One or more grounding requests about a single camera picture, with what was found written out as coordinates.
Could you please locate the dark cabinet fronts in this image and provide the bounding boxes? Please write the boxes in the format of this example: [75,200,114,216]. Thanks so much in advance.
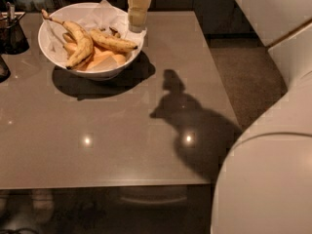
[60,0,256,37]

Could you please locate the dark object at left edge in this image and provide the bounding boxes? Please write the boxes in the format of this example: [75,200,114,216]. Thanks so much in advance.
[0,56,11,83]

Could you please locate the table drawer handle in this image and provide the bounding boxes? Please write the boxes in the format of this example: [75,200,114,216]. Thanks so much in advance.
[119,185,187,206]

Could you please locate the long left yellow banana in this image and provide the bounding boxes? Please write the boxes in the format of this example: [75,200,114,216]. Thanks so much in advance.
[41,9,94,69]

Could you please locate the white paper bowl liner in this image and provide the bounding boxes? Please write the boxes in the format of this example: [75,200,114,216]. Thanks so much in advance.
[43,0,147,72]

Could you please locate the orange bananas under pile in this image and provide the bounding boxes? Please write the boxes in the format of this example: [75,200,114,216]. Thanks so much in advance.
[62,33,126,71]

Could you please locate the spotted yellow banana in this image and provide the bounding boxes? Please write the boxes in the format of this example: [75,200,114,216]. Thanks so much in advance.
[89,28,138,53]

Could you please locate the black mesh utensil holder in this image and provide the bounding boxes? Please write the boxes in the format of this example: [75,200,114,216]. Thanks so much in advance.
[0,2,29,55]

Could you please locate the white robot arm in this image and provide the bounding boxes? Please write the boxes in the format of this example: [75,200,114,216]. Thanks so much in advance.
[207,0,312,234]

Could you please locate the white ceramic bowl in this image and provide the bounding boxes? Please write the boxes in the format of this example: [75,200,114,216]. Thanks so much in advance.
[37,2,144,82]

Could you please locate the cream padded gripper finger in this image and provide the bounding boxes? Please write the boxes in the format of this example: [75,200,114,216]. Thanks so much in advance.
[128,0,151,33]

